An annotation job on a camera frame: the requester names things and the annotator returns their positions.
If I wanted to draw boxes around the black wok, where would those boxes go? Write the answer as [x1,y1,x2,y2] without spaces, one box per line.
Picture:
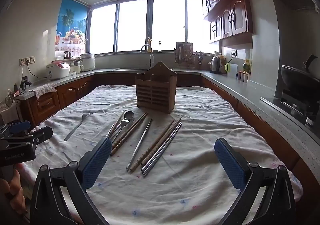
[280,54,320,98]

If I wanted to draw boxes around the spice jar rack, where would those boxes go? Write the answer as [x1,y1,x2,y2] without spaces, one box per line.
[237,70,249,83]

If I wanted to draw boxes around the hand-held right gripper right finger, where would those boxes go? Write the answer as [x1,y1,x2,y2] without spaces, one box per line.
[214,138,297,225]

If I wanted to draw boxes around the metal spoon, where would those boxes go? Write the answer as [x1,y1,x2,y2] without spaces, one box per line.
[110,111,135,141]

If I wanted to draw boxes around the wooden upper cabinets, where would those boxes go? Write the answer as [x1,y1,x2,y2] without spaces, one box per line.
[199,0,259,43]

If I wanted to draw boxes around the wall socket strip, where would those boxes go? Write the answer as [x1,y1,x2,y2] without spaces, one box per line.
[19,56,37,66]

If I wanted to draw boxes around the black gas stove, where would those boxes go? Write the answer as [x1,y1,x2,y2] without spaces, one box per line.
[260,89,320,128]

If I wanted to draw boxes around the knife and utensil rack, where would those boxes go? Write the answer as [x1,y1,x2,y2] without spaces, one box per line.
[175,42,198,64]

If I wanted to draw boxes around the steel electric kettle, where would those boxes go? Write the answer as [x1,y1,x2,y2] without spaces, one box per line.
[210,55,225,74]

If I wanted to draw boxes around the black power cable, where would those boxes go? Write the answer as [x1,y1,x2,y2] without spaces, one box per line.
[21,63,48,79]

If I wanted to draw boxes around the white plastic bag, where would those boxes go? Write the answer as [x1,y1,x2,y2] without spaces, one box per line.
[0,101,18,126]

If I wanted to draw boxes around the metal fork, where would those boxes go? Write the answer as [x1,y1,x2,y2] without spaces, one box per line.
[105,119,131,139]
[64,113,93,142]

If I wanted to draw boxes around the kitchen window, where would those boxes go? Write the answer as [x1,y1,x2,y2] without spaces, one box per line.
[86,0,220,54]

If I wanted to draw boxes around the thin wooden chopstick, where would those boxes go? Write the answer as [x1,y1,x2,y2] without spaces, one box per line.
[107,110,125,139]

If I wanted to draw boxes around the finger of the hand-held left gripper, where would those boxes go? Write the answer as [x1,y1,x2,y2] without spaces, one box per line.
[0,120,31,139]
[27,126,54,151]

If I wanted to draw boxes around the chrome sink faucet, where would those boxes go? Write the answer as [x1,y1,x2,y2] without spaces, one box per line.
[140,44,153,68]

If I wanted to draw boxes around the white floral tablecloth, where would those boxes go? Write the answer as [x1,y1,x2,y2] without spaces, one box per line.
[19,85,304,225]

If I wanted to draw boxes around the white rag cloth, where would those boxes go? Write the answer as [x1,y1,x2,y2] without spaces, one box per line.
[30,83,57,102]

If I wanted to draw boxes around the large white rice cooker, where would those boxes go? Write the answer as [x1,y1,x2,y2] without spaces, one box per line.
[80,52,96,72]

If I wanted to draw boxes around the person's left hand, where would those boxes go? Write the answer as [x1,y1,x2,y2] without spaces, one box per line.
[0,168,27,213]

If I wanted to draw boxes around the black charger device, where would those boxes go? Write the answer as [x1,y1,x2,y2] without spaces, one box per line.
[20,76,33,91]

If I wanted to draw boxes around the ridged wooden chopstick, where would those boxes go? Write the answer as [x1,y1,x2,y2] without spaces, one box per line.
[111,113,147,151]
[110,114,149,157]
[129,119,175,173]
[140,117,182,167]

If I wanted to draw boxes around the wooden utensil holder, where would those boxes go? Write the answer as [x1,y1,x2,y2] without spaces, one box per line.
[135,61,177,114]

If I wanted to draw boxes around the fruit and palm poster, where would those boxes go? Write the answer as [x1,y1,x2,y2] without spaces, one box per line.
[55,0,89,52]

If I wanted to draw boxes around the red and white rice cooker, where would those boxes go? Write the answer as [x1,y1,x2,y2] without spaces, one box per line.
[46,61,71,81]

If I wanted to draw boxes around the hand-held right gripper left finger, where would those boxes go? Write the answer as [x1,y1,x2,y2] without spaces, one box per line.
[29,137,112,225]

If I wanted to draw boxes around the white plastic container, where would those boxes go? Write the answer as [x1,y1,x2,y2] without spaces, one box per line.
[227,63,238,79]

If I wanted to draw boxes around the metal chopstick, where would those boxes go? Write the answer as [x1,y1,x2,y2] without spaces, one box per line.
[143,123,183,178]
[141,121,183,173]
[126,118,153,171]

